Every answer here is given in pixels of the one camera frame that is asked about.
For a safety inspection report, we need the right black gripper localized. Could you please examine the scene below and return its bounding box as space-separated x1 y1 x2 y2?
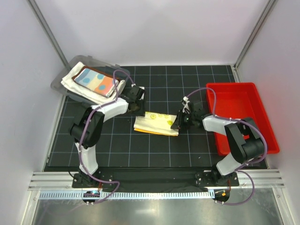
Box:
171 109 195 130

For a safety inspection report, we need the colourful patterned cloth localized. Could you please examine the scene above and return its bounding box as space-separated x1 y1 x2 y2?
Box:
134 112 179 136

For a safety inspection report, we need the blue white cloth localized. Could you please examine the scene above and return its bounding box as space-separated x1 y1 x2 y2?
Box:
74 67 120 97

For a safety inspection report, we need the white towel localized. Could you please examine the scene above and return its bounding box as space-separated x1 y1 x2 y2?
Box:
60 62 126 105

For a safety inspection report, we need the brown towel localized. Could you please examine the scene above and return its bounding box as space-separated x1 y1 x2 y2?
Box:
71 66 122 98

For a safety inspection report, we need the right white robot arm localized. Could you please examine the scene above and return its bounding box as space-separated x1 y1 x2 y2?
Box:
171 102 267 186

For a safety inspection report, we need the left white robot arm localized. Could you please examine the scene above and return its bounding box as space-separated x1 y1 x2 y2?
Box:
70 84 145 188

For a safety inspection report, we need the clear plastic container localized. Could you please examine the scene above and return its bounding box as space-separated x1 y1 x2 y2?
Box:
51 55 130 105

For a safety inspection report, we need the red plastic bin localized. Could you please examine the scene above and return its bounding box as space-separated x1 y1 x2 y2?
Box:
206 82 280 154

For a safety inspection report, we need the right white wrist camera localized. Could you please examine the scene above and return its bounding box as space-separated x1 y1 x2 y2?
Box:
181 96 190 114

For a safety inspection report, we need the slotted cable duct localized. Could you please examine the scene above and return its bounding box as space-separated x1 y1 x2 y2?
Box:
39 190 215 201

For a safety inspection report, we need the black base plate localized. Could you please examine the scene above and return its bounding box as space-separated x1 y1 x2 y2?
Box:
71 167 239 192

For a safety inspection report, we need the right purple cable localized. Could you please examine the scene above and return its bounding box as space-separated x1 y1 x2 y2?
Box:
182 88 268 207

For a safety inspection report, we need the aluminium rail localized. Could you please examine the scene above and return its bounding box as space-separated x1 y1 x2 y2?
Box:
28 169 285 191

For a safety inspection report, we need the right aluminium frame post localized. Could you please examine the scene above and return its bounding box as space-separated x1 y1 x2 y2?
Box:
233 0 278 71

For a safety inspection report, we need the aluminium frame post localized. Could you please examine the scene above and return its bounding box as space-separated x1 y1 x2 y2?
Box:
233 0 278 71
26 0 71 70

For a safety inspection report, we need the left aluminium frame post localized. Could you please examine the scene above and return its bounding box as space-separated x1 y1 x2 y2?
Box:
26 0 71 70

